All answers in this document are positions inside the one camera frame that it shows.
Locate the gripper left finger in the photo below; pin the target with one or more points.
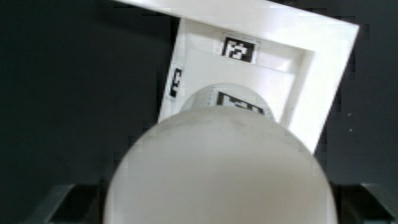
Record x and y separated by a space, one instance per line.
71 205

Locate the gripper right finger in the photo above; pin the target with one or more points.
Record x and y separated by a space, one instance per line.
366 205

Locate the white lamp bulb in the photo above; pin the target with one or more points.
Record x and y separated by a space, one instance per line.
219 169

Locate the white lamp base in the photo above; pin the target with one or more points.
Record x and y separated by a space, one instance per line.
222 57

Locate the white frame wall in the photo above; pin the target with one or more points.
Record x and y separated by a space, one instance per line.
293 27

